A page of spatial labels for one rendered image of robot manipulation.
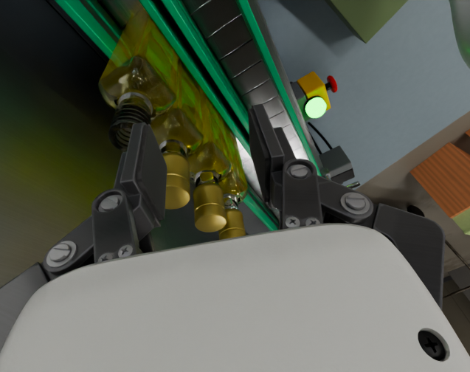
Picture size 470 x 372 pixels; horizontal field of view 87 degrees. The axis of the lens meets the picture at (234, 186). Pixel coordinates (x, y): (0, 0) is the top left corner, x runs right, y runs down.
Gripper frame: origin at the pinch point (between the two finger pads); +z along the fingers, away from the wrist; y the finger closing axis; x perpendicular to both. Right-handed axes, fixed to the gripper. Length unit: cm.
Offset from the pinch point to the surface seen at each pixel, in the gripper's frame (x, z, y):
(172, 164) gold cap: -7.5, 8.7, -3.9
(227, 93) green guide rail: -10.5, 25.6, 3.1
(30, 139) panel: -6.4, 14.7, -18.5
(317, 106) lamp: -22.7, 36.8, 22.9
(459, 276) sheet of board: -533, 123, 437
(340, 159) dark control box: -45, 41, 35
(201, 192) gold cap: -12.7, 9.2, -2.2
